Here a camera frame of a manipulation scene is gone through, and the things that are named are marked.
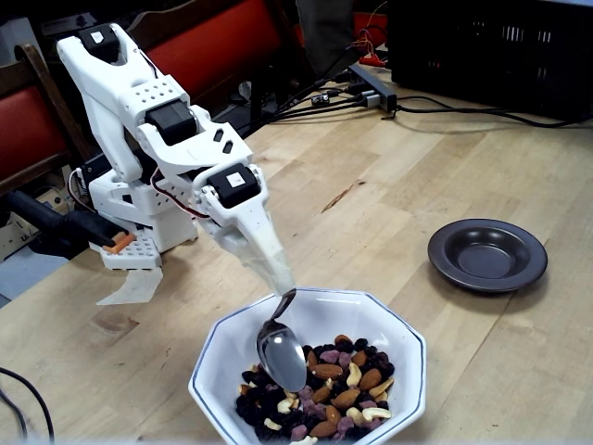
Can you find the white gripper with motor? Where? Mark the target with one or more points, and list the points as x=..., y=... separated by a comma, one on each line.
x=254, y=222

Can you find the bent metal spoon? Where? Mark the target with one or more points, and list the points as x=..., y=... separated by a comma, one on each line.
x=282, y=361

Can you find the brown almond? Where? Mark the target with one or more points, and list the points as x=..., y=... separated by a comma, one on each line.
x=326, y=371

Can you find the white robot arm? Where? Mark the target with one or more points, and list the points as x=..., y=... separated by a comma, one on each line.
x=102, y=92

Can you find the white octagonal bowl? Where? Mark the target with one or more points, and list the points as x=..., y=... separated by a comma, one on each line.
x=231, y=343

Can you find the dark brown plate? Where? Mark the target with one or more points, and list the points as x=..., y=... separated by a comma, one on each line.
x=486, y=259

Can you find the translucent tape flap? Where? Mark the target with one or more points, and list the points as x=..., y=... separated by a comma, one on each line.
x=136, y=287

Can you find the black stand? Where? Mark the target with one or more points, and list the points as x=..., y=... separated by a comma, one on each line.
x=257, y=102

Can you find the small black circuit dongle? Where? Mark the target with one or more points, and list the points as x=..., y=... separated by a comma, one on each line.
x=324, y=98

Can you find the trail mix heap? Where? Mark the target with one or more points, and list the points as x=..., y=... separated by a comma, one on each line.
x=250, y=408

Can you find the black clamp with orange tips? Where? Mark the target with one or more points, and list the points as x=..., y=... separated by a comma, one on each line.
x=69, y=227

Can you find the grey usb hub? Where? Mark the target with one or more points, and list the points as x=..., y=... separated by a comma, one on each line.
x=370, y=85

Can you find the wooden chair with red backrest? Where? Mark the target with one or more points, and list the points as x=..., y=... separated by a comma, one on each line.
x=208, y=41

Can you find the red alligator clip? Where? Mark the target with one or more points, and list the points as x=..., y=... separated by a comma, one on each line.
x=373, y=59

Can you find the grey trouser leg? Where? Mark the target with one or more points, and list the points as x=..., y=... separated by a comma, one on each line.
x=324, y=32

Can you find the cardboard box with print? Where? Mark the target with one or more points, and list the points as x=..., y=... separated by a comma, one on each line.
x=14, y=238

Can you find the wooden chair with red seat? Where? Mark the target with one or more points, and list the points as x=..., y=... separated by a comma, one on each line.
x=23, y=120

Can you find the black plastic crate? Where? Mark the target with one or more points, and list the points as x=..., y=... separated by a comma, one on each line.
x=463, y=55

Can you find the box with blue logo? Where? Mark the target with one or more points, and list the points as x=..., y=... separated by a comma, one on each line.
x=60, y=25

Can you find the white perforated base plate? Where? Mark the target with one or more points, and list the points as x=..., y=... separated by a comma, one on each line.
x=134, y=255

